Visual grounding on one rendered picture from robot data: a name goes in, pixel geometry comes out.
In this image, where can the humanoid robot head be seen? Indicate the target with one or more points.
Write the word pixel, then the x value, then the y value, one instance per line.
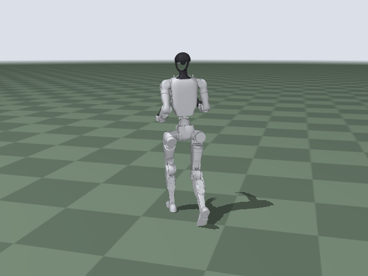
pixel 182 58

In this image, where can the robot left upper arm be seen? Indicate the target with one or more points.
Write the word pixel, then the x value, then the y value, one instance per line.
pixel 165 95

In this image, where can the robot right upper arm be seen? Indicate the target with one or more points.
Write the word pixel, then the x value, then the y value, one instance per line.
pixel 202 84

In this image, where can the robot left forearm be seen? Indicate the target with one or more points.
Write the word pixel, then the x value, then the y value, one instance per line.
pixel 162 117

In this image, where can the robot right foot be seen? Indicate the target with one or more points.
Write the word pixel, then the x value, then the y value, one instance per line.
pixel 203 216

